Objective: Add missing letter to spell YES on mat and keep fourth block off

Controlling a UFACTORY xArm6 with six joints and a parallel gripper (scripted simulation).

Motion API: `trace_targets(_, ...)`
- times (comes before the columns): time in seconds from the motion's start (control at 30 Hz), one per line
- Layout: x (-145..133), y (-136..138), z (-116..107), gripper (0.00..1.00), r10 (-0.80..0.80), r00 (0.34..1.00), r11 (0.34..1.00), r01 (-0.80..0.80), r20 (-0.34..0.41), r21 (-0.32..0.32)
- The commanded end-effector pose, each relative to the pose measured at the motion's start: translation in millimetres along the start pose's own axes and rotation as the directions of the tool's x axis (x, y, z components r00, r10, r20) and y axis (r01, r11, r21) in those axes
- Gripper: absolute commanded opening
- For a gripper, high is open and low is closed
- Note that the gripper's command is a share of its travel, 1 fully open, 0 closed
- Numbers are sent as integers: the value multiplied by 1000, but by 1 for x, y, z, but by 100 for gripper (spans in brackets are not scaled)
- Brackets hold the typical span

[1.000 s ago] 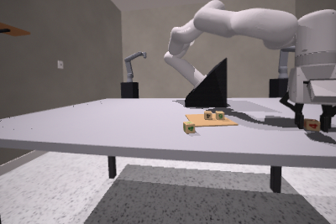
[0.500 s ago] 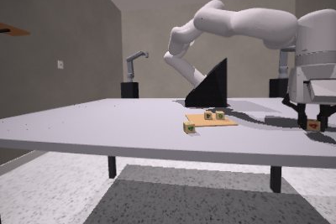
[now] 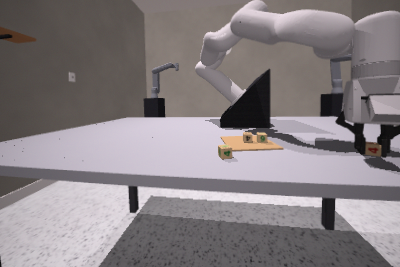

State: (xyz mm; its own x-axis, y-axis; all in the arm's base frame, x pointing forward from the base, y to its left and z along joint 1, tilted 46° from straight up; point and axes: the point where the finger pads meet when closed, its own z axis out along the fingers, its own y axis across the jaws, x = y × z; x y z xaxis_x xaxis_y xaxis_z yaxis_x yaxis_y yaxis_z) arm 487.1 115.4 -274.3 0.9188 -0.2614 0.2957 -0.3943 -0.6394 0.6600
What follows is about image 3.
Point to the tan letter block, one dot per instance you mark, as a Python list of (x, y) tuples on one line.
[(225, 151), (261, 137), (247, 137), (373, 149)]

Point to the tan flat mat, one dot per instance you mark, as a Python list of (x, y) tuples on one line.
[(237, 144)]

